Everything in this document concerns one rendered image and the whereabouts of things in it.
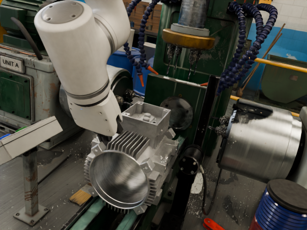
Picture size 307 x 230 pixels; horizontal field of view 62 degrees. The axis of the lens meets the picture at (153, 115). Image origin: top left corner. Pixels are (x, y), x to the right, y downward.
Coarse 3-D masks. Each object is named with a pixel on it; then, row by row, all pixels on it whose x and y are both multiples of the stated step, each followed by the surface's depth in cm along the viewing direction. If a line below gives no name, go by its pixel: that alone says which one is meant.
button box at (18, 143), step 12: (48, 120) 68; (24, 132) 60; (36, 132) 63; (48, 132) 66; (60, 132) 70; (0, 144) 55; (12, 144) 57; (24, 144) 59; (36, 144) 62; (0, 156) 57; (12, 156) 56
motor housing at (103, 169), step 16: (112, 144) 58; (128, 144) 60; (144, 144) 62; (160, 144) 67; (96, 160) 63; (112, 160) 72; (128, 160) 79; (96, 176) 65; (112, 176) 70; (128, 176) 74; (144, 176) 74; (160, 176) 60; (96, 192) 63; (112, 192) 66; (128, 192) 68; (144, 192) 65; (112, 208) 64; (128, 208) 62
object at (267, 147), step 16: (240, 112) 78; (256, 112) 78; (272, 112) 78; (288, 112) 79; (208, 128) 85; (224, 128) 82; (240, 128) 76; (256, 128) 75; (272, 128) 74; (288, 128) 74; (224, 144) 78; (240, 144) 76; (256, 144) 74; (272, 144) 73; (288, 144) 73; (224, 160) 80; (240, 160) 77; (256, 160) 75; (272, 160) 74; (288, 160) 73; (256, 176) 79; (272, 176) 76
